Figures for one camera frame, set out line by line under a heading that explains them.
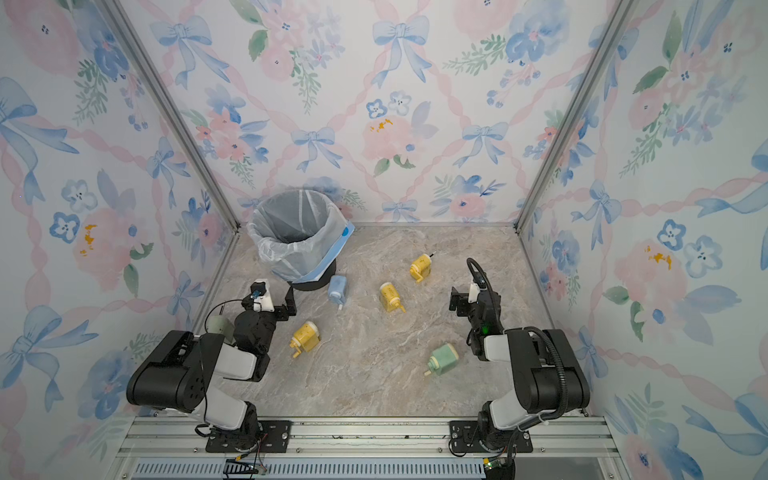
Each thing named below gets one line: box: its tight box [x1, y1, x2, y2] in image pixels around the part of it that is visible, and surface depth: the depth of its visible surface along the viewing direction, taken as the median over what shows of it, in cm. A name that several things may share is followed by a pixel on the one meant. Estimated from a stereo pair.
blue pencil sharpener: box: [328, 275, 347, 310], surface depth 96 cm
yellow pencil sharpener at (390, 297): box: [380, 282, 406, 313], surface depth 94 cm
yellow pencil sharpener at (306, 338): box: [290, 321, 321, 358], surface depth 85 cm
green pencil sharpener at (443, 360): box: [424, 343, 459, 376], surface depth 81 cm
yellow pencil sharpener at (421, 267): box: [410, 254, 432, 283], surface depth 102 cm
